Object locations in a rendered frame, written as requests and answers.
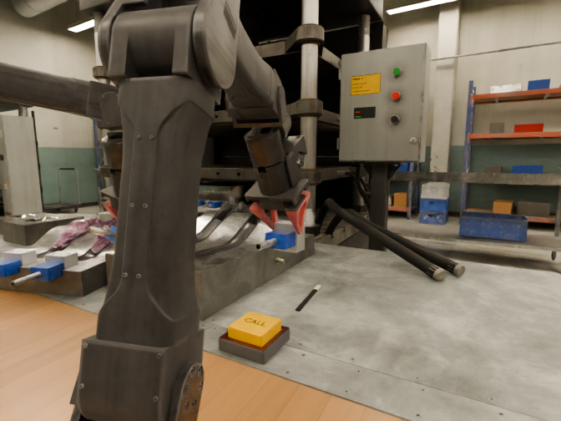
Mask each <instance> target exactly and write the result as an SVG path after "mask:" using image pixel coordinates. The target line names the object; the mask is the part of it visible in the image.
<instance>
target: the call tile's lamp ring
mask: <svg viewBox="0 0 561 421"><path fill-rule="evenodd" d="M281 328H283V329H282V330H281V331H280V332H278V333H277V334H276V335H275V336H274V337H273V338H272V339H271V340H270V341H269V342H268V343H267V344H266V345H265V346H263V347H258V346H256V345H253V344H249V343H247V342H242V341H239V340H236V339H234V338H230V337H227V336H228V332H226V333H225V334H223V335H222V336H220V338H222V339H224V340H227V341H230V342H235V343H238V344H240V345H243V346H247V347H251V348H254V349H257V350H260V351H262V352H264V351H265V350H266V349H267V348H268V347H269V346H270V345H271V344H272V343H273V342H274V341H275V340H277V339H278V338H279V337H280V336H281V335H282V334H283V333H284V332H285V331H286V330H288V329H289V327H285V326H281Z"/></svg>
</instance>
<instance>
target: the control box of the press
mask: <svg viewBox="0 0 561 421"><path fill-rule="evenodd" d="M431 58H432V54H431V52H430V49H429V47H428V45H427V43H417V44H411V45H406V46H400V47H394V48H383V49H377V50H372V51H366V52H360V53H349V54H342V56H341V68H339V76H338V80H340V81H341V110H340V138H337V147H336V149H337V150H339V162H355V166H356V187H357V189H358V191H359V193H360V194H361V197H362V198H363V200H364V201H365V203H366V206H367V209H368V212H369V217H370V221H371V222H373V223H375V224H376V225H378V226H380V227H383V228H385V229H387V217H388V199H389V181H390V179H391V177H392V176H393V175H394V174H395V172H396V171H397V169H398V168H399V167H400V165H403V164H405V162H425V154H426V139H427V113H428V100H429V85H430V72H431ZM362 165H363V167H364V168H365V170H366V172H367V174H369V176H370V177H371V202H370V201H369V199H368V197H367V196H366V194H365V192H364V190H363V189H362V187H361V182H360V173H361V166H362ZM368 250H374V251H387V249H386V247H384V246H383V245H381V244H380V243H378V242H377V241H375V240H373V239H372V238H371V237H369V247H368Z"/></svg>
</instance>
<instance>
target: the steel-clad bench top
mask: <svg viewBox="0 0 561 421"><path fill-rule="evenodd" d="M452 261H454V260H452ZM455 262H457V263H459V264H461V265H463V266H465V272H464V273H463V275H462V276H456V275H454V274H452V273H451V272H449V271H446V270H444V269H442V268H441V267H439V268H441V269H442V270H444V271H445V272H446V275H445V277H444V278H443V279H442V280H441V281H439V282H437V281H436V280H434V279H433V278H431V277H430V276H429V275H427V274H426V273H424V272H423V271H420V270H419V269H417V268H416V267H415V266H413V265H412V264H410V263H409V262H407V261H405V260H404V259H402V258H401V257H400V256H398V255H397V254H395V253H393V252H387V251H374V250H367V249H361V248H354V247H347V246H335V245H328V244H321V243H315V242H314V254H313V255H311V256H309V257H307V258H306V259H305V260H303V261H301V262H299V263H298V264H296V265H294V266H293V267H291V268H290V269H288V270H286V271H284V272H282V273H281V274H280V275H278V276H276V277H274V278H273V279H271V280H269V281H268V282H266V283H265V284H263V285H261V286H260V287H257V288H256V289H255V290H253V291H252V292H249V293H248V294H246V295H244V296H243V297H241V298H240V299H238V300H236V301H235V302H232V303H231V304H230V305H228V306H227V307H224V308H223V309H221V310H219V311H218V312H216V313H215V314H213V315H211V316H210V317H207V318H206V319H205V320H203V321H200V327H199V328H204V329H205V341H204V352H207V353H211V354H214V355H216V356H219V357H222V358H226V359H229V360H230V361H233V362H236V363H240V364H243V365H245V366H248V367H251V368H255V369H258V370H260V371H262V372H265V373H269V374H272V375H275V376H277V377H280V378H284V379H287V380H290V381H292V382H294V383H299V384H301V385H304V386H307V387H309V388H314V389H316V390H319V391H322V392H323V393H328V394H330V395H333V396H336V397H338V398H343V399H345V400H348V401H351V402H353V403H357V404H360V405H362V406H365V407H368V408H372V409H375V410H377V411H380V412H383V413H386V414H389V415H391V416H394V417H397V418H401V419H404V420H406V421H561V274H560V273H553V272H546V271H534V270H527V269H520V268H514V267H507V266H495V265H488V264H481V263H474V262H467V261H455ZM316 285H321V288H320V289H319V290H318V291H317V292H316V294H315V295H314V296H313V297H312V298H311V299H310V301H309V302H308V303H307V304H306V305H305V306H304V307H303V308H302V309H301V311H300V312H298V311H296V308H297V307H298V306H299V305H300V304H301V303H302V302H303V300H304V299H305V298H306V297H307V296H308V295H309V294H310V292H311V291H312V290H313V289H314V288H315V287H316ZM107 288H108V284H107V285H105V286H104V287H101V288H99V289H98V290H96V291H94V292H91V293H89V294H88V295H86V296H84V297H76V296H66V295H57V294H47V293H38V292H34V293H36V294H38V295H41V296H44V297H47V298H50V299H53V300H55V301H58V302H62V303H65V304H68V305H70V306H73V307H76V308H79V309H82V310H84V311H87V312H91V313H94V314H97V315H98V314H99V310H100V309H101V307H102V306H103V304H104V298H105V295H106V291H107ZM248 312H256V313H259V314H263V315H266V316H270V317H276V318H279V319H280V320H281V326H285V327H289V328H290V340H289V341H288V342H286V343H285V344H284V345H283V346H282V347H281V348H280V349H279V350H278V351H277V352H276V353H275V354H274V355H273V356H272V357H271V358H270V359H269V360H268V361H267V362H266V363H265V364H261V363H257V362H254V361H251V360H249V359H246V358H242V357H239V356H236V355H234V354H231V353H227V352H223V351H220V350H219V338H220V336H222V335H223V334H225V333H226V332H228V326H229V325H230V324H232V323H233V322H235V321H237V320H238V319H240V318H241V317H243V316H244V315H245V314H246V313H248Z"/></svg>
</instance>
